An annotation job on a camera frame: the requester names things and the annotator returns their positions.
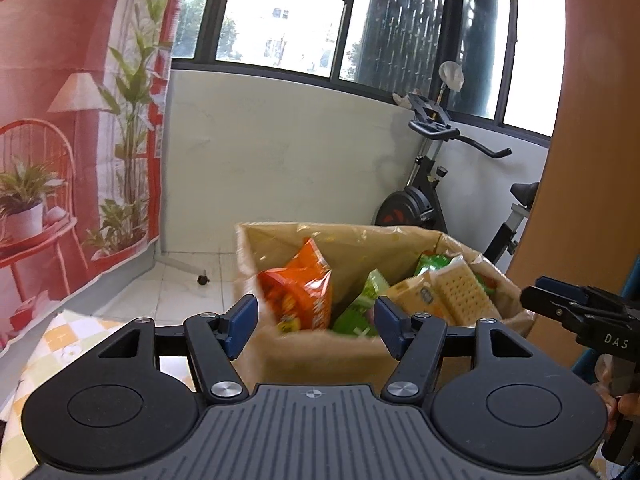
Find person's right hand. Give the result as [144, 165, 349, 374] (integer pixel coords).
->
[592, 354, 640, 436]

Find green snack bag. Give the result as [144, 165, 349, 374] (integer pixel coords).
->
[332, 269, 390, 337]

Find square cracker pack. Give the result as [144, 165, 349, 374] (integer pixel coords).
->
[384, 255, 502, 327]

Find brown cardboard box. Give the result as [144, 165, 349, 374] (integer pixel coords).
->
[234, 221, 536, 395]

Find orange snack bag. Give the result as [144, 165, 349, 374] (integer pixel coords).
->
[258, 238, 332, 334]

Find wooden headboard panel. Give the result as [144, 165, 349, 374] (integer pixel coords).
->
[506, 0, 640, 369]

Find black exercise bike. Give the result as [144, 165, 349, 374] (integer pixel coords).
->
[373, 61, 539, 263]

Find black framed window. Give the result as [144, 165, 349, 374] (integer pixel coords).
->
[172, 0, 565, 145]

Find pink printed backdrop cloth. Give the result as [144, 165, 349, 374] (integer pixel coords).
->
[1, 0, 180, 347]

